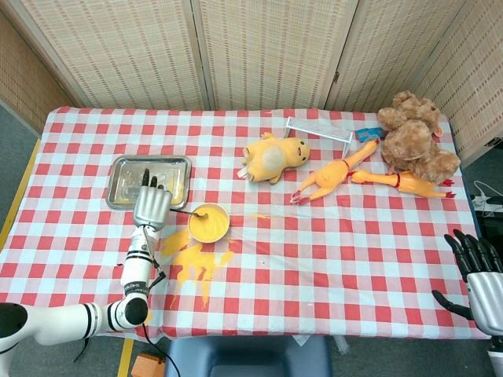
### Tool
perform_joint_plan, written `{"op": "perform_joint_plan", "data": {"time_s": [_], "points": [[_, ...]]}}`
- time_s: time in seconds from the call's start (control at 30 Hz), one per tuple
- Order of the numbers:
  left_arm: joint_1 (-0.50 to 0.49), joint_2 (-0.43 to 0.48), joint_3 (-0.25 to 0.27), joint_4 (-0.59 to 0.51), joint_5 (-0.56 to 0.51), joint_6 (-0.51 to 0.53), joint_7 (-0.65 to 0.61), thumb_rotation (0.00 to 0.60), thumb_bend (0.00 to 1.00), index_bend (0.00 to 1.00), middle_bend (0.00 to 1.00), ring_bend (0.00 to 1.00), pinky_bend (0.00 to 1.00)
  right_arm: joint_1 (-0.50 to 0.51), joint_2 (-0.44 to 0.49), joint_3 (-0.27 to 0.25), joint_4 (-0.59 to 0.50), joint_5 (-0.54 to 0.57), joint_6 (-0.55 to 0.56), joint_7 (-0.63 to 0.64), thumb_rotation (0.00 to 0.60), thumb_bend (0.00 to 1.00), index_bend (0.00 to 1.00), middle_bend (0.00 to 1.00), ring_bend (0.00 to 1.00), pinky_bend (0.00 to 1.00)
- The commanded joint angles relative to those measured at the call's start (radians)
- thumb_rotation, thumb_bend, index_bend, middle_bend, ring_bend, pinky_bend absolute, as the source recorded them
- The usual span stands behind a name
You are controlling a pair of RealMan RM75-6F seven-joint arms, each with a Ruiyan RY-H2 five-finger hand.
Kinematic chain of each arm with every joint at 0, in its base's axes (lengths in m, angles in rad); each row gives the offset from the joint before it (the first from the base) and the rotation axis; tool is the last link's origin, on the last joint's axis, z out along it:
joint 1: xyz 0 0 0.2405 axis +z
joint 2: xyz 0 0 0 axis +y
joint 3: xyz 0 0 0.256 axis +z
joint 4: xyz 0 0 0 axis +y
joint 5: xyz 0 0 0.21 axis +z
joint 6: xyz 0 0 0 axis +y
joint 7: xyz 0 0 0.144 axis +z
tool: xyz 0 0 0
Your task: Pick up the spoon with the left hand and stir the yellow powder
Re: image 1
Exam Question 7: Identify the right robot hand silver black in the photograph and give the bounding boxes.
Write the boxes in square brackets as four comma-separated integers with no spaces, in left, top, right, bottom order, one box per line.
[431,229,503,337]

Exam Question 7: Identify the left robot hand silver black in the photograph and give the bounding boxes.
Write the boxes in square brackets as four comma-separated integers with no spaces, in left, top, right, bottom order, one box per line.
[132,168,174,230]

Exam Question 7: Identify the black spoon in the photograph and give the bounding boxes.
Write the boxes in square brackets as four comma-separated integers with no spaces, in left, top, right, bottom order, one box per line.
[171,208,209,220]

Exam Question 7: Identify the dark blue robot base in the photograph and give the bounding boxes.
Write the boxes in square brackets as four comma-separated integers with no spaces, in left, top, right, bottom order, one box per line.
[163,335,333,377]

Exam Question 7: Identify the silver metal tray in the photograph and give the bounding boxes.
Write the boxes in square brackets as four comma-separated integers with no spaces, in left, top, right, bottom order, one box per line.
[105,155,193,211]

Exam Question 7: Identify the off-white bowl yellow powder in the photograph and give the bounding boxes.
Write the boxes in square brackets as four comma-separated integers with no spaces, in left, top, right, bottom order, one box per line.
[187,203,231,243]

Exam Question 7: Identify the spilled yellow powder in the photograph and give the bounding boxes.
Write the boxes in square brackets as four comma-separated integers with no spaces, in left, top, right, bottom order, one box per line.
[143,213,276,326]

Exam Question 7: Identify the black box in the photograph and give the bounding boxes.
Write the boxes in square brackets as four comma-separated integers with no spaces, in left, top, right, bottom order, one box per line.
[473,210,503,258]

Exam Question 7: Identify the yellow plush toy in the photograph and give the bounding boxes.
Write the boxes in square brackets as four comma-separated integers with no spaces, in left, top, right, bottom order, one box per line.
[240,132,310,185]

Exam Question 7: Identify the yellow rubber chicken toy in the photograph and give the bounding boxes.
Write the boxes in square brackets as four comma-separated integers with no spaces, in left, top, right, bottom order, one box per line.
[349,169,457,199]
[289,137,381,206]

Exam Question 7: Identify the woven folding screen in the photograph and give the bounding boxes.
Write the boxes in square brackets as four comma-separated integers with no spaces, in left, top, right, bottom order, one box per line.
[0,0,503,166]

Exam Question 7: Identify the orange box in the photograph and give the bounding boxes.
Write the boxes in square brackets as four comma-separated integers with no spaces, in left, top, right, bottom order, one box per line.
[131,352,168,377]

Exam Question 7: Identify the red white checkered tablecloth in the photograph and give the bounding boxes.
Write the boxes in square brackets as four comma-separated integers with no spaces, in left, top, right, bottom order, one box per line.
[0,105,492,341]

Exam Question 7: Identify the brown teddy bear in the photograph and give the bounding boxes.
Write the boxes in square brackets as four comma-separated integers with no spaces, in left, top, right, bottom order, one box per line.
[376,90,461,185]

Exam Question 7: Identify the white clear plastic rack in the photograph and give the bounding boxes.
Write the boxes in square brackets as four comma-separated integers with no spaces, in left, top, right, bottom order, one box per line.
[285,115,354,158]

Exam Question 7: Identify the small blue toy car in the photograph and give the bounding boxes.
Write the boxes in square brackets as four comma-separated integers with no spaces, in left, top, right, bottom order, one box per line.
[355,126,384,142]

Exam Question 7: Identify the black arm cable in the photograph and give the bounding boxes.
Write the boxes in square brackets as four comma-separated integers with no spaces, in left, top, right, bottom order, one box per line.
[140,227,176,367]

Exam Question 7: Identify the white cables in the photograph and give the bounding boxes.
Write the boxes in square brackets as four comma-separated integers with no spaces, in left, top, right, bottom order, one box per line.
[470,180,503,217]

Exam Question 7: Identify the black strap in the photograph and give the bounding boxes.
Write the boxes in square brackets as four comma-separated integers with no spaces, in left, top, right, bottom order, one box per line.
[73,336,90,363]

